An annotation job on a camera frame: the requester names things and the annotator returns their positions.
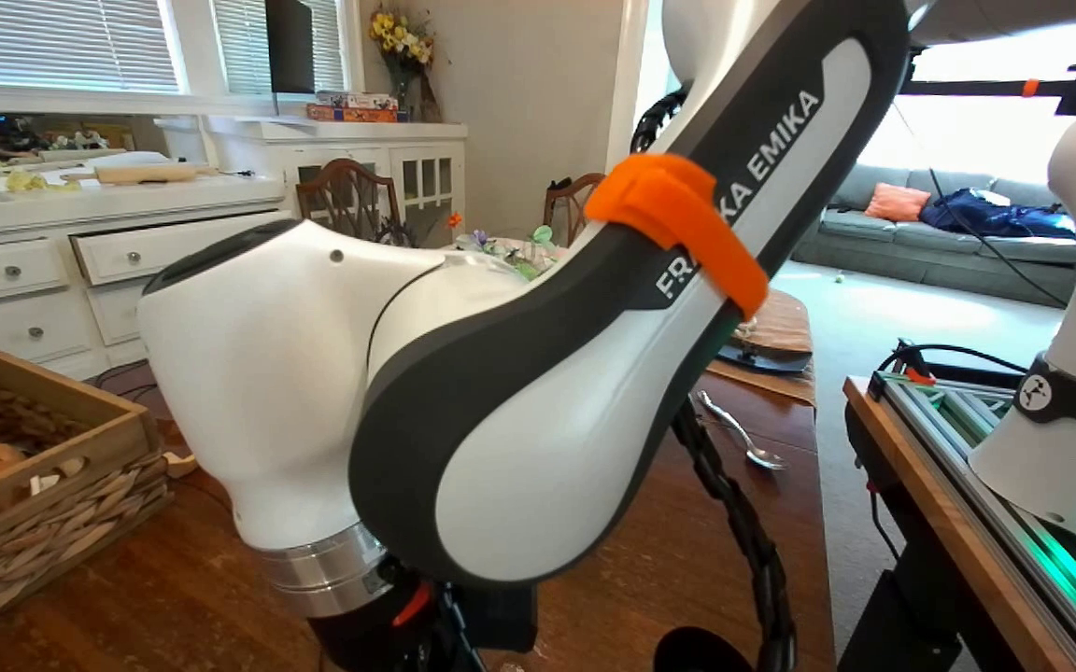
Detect silver metal spoon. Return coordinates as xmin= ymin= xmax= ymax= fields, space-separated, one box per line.
xmin=693 ymin=389 xmax=789 ymax=476

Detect black camera mount rod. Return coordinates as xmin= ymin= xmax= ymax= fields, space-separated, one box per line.
xmin=900 ymin=60 xmax=1076 ymax=120

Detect yellow flowers in vase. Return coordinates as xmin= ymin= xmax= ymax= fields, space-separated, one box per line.
xmin=364 ymin=2 xmax=442 ymax=126

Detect orange pillow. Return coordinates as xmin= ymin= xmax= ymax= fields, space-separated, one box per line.
xmin=864 ymin=177 xmax=935 ymax=228

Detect robot base stand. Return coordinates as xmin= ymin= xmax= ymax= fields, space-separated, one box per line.
xmin=839 ymin=338 xmax=1076 ymax=672

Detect blue cloth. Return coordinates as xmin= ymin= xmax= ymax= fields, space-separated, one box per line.
xmin=920 ymin=184 xmax=1076 ymax=242

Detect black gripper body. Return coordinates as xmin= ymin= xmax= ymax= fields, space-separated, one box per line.
xmin=311 ymin=569 xmax=541 ymax=672

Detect woven wicker basket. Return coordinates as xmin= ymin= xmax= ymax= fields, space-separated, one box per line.
xmin=0 ymin=338 xmax=178 ymax=653

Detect white window blinds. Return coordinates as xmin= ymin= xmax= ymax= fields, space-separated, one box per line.
xmin=0 ymin=0 xmax=183 ymax=97

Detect grey sofa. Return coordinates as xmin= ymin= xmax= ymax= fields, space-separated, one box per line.
xmin=789 ymin=159 xmax=1076 ymax=308

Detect white glass door cabinet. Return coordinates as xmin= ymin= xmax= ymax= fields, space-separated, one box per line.
xmin=214 ymin=114 xmax=472 ymax=245

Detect orange arm strap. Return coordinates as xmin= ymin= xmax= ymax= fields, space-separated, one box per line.
xmin=582 ymin=148 xmax=772 ymax=319

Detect white drawer dresser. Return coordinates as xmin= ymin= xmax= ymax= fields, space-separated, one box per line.
xmin=0 ymin=171 xmax=293 ymax=384

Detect dark wooden chair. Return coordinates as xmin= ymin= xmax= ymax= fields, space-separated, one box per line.
xmin=541 ymin=167 xmax=611 ymax=251
xmin=292 ymin=158 xmax=407 ymax=251

